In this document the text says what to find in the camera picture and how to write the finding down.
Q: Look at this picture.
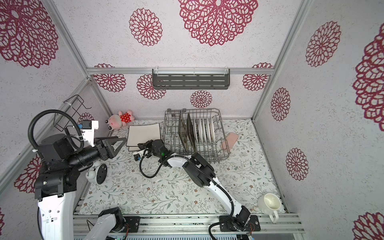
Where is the pink pig plush toy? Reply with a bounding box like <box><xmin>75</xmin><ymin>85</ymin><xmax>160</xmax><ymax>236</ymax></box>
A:
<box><xmin>106</xmin><ymin>110</ymin><xmax>135</xmax><ymax>131</ymax></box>

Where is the white ceramic mug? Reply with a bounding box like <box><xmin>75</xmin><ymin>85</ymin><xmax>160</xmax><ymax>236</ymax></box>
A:
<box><xmin>258</xmin><ymin>193</ymin><xmax>282</xmax><ymax>224</ymax></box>

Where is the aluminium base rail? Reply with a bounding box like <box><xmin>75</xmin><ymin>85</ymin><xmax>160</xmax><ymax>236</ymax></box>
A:
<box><xmin>73</xmin><ymin>213</ymin><xmax>307</xmax><ymax>238</ymax></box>

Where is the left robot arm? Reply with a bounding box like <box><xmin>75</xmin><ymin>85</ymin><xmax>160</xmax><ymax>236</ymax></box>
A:
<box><xmin>34</xmin><ymin>134</ymin><xmax>127</xmax><ymax>240</ymax></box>

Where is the grey wire dish rack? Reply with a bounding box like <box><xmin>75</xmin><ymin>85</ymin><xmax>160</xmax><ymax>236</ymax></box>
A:
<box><xmin>162</xmin><ymin>108</ymin><xmax>230</xmax><ymax>162</ymax></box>

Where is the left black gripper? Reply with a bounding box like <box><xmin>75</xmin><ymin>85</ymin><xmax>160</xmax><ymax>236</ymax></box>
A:
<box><xmin>67</xmin><ymin>137</ymin><xmax>128</xmax><ymax>171</ymax></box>

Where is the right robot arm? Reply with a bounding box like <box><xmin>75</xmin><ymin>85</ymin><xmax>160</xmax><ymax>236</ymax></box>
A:
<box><xmin>134</xmin><ymin>140</ymin><xmax>251</xmax><ymax>233</ymax></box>

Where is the white round plate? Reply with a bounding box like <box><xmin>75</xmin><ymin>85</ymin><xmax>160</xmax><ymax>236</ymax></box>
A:
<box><xmin>209</xmin><ymin>119</ymin><xmax>216</xmax><ymax>143</ymax></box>
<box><xmin>203</xmin><ymin>119</ymin><xmax>211</xmax><ymax>143</ymax></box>
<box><xmin>192</xmin><ymin>120</ymin><xmax>200</xmax><ymax>144</ymax></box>
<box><xmin>197</xmin><ymin>119</ymin><xmax>204</xmax><ymax>144</ymax></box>

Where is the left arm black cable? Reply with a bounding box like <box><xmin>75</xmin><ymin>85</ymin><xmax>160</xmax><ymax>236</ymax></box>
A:
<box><xmin>27</xmin><ymin>109</ymin><xmax>85</xmax><ymax>151</ymax></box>

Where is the black wire wall basket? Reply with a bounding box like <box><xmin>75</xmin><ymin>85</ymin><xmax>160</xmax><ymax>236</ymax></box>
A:
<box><xmin>53</xmin><ymin>95</ymin><xmax>91</xmax><ymax>132</ymax></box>

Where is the grey wall shelf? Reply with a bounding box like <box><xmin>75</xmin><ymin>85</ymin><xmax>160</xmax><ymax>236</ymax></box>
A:
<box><xmin>152</xmin><ymin>69</ymin><xmax>231</xmax><ymax>90</ymax></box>

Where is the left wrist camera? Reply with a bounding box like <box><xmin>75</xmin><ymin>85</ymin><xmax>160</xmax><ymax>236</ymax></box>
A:
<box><xmin>78</xmin><ymin>120</ymin><xmax>99</xmax><ymax>147</ymax></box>

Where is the pink sponge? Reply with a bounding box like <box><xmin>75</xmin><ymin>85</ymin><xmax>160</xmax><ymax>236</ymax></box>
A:
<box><xmin>221</xmin><ymin>132</ymin><xmax>239</xmax><ymax>151</ymax></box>

